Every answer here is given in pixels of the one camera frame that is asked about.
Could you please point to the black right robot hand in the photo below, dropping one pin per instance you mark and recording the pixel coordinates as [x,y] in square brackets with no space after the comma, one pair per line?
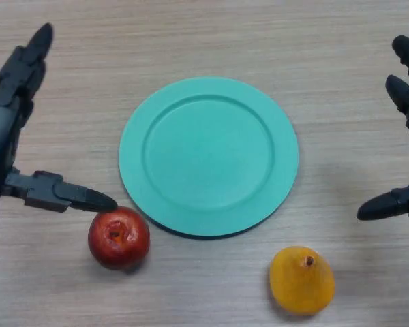
[404,93]

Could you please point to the green round plate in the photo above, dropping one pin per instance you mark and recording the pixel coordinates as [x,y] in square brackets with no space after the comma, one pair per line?
[208,156]

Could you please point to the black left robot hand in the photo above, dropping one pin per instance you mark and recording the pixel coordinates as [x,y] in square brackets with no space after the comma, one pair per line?
[3,119]

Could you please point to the red apple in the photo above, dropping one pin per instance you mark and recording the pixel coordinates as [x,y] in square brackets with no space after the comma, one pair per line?
[122,245]

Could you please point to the yellow orange pear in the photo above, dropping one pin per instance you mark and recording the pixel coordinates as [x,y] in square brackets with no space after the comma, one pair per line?
[300,286]

